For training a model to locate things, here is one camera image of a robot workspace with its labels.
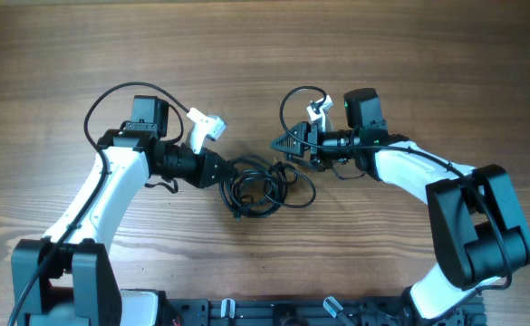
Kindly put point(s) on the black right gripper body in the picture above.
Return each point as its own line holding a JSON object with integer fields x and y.
{"x": 313, "y": 145}

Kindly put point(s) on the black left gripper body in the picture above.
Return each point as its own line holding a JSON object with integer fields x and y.
{"x": 197, "y": 167}

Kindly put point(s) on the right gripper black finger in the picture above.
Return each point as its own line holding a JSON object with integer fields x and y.
{"x": 309, "y": 161}
{"x": 291, "y": 143}

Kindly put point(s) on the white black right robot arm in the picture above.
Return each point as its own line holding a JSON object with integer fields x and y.
{"x": 479, "y": 232}

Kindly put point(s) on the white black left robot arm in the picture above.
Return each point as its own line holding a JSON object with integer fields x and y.
{"x": 65, "y": 278}

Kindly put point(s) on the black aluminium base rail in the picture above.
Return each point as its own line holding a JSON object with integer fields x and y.
{"x": 287, "y": 311}

